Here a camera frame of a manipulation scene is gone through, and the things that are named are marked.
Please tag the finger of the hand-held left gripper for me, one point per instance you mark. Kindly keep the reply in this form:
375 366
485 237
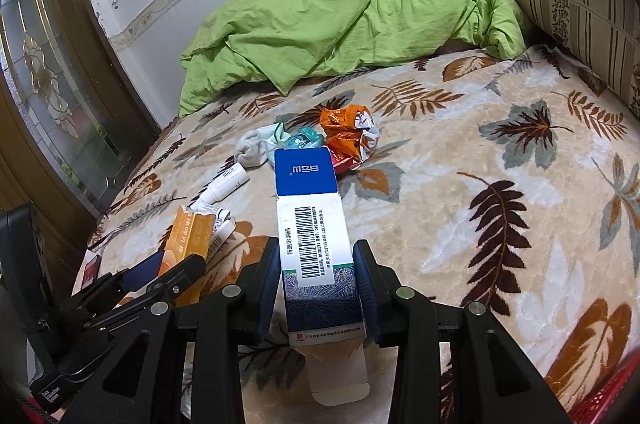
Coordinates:
142 266
185 271

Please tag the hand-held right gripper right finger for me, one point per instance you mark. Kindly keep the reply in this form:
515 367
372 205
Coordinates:
367 299

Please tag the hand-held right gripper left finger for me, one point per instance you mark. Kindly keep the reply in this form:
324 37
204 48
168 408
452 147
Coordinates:
267 299

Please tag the orange cardboard box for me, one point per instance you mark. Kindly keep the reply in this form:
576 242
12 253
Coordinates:
190 234

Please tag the blue and white cardboard box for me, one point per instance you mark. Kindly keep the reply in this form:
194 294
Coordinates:
310 254

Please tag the white glove with green cuff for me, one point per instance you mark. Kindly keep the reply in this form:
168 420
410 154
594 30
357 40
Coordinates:
252 148

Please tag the teal tissue packet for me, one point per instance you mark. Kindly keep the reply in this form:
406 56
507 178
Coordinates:
300 138

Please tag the smartphone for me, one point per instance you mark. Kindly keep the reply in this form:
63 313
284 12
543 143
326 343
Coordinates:
91 271

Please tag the small white tube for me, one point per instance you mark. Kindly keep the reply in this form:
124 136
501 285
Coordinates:
222 231

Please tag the white spray bottle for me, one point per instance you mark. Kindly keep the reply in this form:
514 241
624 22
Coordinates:
227 184

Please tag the leaf print blanket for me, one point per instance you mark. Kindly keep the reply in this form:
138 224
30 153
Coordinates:
450 204

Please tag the crumpled red silver wrapper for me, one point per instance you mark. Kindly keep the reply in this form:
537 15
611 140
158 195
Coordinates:
345 163

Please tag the crumpled orange wrapper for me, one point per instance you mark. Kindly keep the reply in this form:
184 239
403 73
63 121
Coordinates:
345 128

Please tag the wooden door with glass panel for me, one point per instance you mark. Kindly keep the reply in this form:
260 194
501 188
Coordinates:
50 78

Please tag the red plastic basket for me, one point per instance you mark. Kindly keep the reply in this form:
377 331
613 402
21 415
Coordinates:
605 396

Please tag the green quilt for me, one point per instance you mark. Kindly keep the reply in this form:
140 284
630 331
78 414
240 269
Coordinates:
325 18

